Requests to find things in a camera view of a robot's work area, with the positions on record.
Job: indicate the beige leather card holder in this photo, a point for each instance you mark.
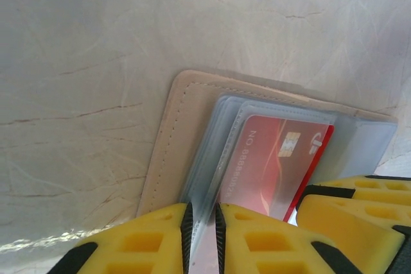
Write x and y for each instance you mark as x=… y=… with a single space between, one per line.
x=167 y=145

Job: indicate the red credit card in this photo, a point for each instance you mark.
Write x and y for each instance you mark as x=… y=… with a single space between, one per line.
x=266 y=165

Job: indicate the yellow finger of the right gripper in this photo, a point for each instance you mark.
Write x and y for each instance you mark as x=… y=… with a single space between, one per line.
x=353 y=232
x=379 y=187

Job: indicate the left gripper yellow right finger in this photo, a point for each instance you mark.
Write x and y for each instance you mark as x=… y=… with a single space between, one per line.
x=276 y=248

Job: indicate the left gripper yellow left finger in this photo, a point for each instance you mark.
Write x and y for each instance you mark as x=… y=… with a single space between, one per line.
x=138 y=245

